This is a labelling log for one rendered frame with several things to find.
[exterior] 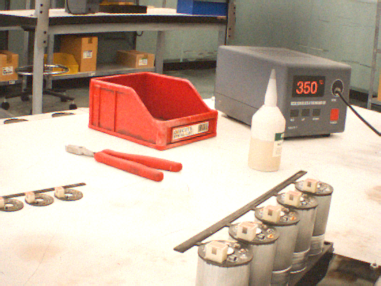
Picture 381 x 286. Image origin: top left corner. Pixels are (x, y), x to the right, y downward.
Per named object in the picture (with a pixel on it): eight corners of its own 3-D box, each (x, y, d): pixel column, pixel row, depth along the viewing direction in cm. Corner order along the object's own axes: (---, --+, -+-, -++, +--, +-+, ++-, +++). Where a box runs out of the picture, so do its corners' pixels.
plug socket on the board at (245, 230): (258, 236, 27) (260, 223, 27) (250, 242, 26) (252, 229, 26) (243, 231, 27) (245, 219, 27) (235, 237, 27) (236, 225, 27)
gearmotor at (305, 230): (309, 273, 34) (324, 197, 32) (294, 289, 32) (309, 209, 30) (275, 263, 35) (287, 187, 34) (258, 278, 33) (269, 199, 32)
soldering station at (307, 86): (345, 137, 73) (354, 66, 70) (277, 144, 67) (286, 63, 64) (278, 110, 85) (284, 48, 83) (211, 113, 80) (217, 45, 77)
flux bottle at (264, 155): (286, 171, 57) (296, 73, 55) (256, 172, 56) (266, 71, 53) (271, 161, 60) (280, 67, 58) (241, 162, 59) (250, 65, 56)
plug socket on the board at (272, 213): (282, 218, 29) (283, 206, 29) (275, 223, 29) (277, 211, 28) (268, 214, 30) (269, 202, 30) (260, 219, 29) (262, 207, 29)
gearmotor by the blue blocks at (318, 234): (324, 257, 36) (338, 184, 35) (311, 271, 34) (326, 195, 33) (292, 247, 37) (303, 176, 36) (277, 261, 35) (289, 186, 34)
